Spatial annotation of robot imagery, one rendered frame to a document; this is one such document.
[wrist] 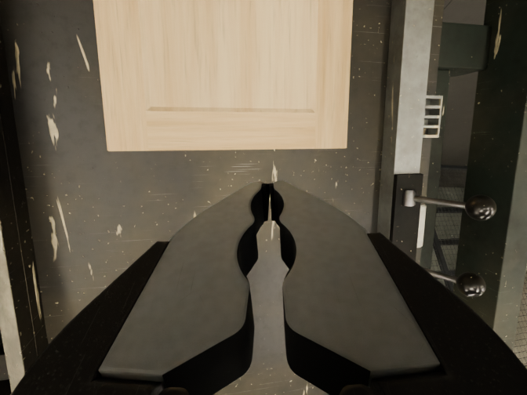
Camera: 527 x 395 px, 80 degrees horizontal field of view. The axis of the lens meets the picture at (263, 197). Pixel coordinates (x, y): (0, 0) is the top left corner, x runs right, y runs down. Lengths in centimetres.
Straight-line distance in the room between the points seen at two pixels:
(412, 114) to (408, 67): 7
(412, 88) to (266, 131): 25
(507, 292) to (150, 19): 79
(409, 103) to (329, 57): 15
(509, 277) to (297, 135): 50
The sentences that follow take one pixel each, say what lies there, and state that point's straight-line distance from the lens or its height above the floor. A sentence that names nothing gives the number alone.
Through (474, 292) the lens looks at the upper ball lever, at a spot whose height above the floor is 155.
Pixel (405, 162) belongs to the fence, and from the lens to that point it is 59.
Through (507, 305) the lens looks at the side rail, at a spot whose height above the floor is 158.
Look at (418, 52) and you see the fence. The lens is 61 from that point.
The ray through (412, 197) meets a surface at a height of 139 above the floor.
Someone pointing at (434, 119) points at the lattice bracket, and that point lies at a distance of 64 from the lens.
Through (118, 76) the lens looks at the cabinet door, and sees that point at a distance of 52.
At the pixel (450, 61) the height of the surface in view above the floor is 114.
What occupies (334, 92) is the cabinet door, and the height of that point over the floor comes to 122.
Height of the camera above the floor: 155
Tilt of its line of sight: 21 degrees down
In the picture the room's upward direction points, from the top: 173 degrees clockwise
